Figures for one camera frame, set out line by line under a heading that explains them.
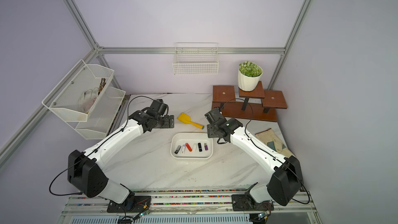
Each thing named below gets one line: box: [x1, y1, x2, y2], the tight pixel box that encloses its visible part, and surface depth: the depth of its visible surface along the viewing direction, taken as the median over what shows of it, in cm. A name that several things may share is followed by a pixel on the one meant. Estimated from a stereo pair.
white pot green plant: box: [237, 60, 264, 92], surface depth 86 cm
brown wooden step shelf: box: [211, 80, 288, 123], surface depth 102 cm
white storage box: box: [169, 131, 214, 160], surface depth 95 cm
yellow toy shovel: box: [177, 112, 205, 130], surface depth 107 cm
